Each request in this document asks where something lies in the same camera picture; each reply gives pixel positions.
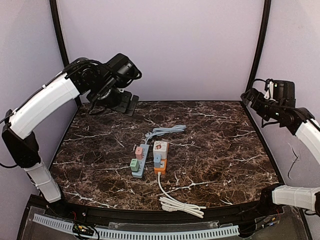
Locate pink plug adapter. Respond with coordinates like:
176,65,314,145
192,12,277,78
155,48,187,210
135,146,144,161

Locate white cube socket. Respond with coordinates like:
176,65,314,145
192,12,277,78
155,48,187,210
152,141,169,159

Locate green plug adapter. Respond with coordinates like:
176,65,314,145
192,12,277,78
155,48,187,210
129,158,140,173

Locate light blue plug adapter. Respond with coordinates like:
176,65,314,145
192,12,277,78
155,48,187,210
153,153,162,168

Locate blue power strip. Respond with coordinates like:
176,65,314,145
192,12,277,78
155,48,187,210
131,144,149,179

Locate orange power strip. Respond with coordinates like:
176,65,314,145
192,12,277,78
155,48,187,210
154,157,168,175

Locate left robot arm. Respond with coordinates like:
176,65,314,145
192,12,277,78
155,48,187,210
1,53,142,204

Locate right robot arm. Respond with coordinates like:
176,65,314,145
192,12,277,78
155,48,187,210
241,88,320,216

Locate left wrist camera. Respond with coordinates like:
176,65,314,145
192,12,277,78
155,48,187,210
105,53,142,89

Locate right black frame post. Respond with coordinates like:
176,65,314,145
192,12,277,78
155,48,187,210
244,0,272,93

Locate black frame post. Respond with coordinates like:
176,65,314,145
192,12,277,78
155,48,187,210
49,0,83,107
244,0,272,93

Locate black front table rail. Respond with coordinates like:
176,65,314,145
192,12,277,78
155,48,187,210
27,197,298,226

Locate left black frame post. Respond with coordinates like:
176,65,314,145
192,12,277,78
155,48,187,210
49,0,83,107

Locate white power strip cable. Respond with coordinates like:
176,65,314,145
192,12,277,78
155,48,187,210
157,173,207,219

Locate grey slotted cable duct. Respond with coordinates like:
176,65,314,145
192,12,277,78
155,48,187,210
32,214,240,240

